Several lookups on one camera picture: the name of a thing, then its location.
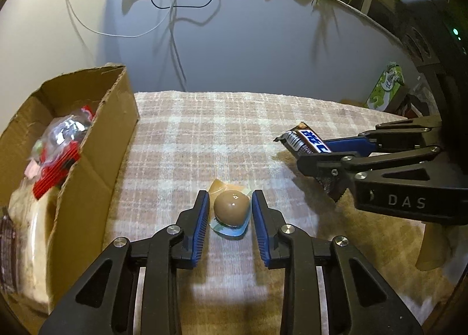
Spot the white plastic bag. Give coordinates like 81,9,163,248
7,182,61,306

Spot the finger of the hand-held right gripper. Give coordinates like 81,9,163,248
296,144,448,197
322,115,444,156

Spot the green tissue box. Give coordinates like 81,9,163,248
366,62,405,111

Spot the red snack packet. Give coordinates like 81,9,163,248
32,139,82,200

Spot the brown jelly cup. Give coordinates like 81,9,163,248
208,179,253,240

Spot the grey hanging cable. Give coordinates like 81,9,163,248
166,0,189,91

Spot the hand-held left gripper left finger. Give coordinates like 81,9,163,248
38,190,211,335

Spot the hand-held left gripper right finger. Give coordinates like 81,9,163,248
252,190,425,335

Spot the large brown chocolate bar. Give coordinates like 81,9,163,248
274,122,348,204

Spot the plaid blanket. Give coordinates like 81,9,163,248
51,91,457,335

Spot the dark brown snack packet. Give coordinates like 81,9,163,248
0,207,19,292

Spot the clear candy bag red seal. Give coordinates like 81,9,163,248
38,104,97,162

